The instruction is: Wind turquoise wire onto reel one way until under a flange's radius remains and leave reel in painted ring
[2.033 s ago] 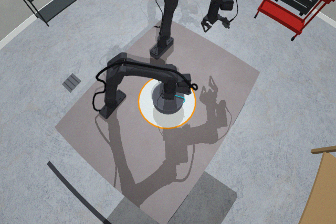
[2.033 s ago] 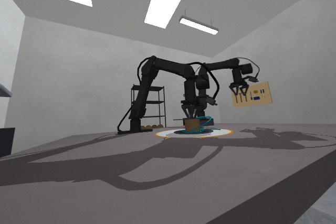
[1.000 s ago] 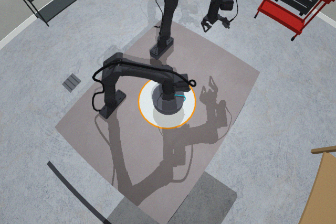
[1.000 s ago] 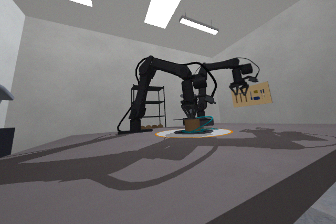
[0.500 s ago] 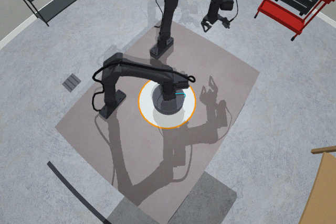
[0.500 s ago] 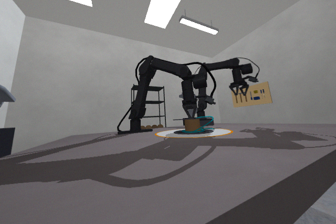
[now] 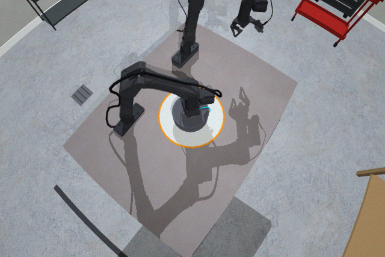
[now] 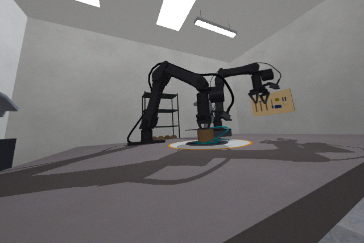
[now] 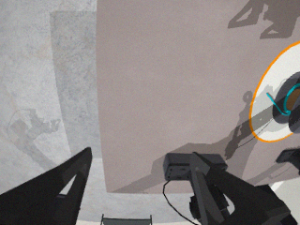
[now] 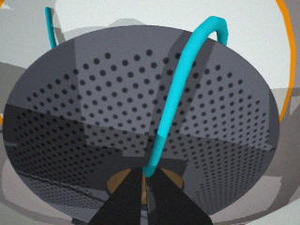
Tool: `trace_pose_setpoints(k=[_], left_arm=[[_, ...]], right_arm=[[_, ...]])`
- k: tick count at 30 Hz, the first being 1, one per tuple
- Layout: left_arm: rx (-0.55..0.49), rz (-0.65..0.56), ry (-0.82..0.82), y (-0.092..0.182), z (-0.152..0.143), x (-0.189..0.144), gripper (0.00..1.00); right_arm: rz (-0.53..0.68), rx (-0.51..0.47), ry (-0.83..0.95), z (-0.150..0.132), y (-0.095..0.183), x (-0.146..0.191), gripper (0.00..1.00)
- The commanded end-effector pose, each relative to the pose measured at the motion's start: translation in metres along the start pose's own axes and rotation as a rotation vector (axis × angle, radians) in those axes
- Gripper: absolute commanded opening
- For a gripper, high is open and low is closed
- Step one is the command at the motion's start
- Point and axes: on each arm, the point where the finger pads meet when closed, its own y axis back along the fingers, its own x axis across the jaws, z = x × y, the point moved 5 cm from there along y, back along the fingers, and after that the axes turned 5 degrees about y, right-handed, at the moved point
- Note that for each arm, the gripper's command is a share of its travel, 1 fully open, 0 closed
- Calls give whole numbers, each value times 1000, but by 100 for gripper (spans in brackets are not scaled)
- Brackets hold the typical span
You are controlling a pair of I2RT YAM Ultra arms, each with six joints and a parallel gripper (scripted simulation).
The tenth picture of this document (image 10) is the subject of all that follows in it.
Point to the orange painted ring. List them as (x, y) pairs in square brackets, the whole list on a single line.
[(289, 26)]

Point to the turquoise wire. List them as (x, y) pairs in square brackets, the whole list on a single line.
[(188, 55)]

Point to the white circular mat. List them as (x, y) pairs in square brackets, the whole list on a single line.
[(257, 31)]

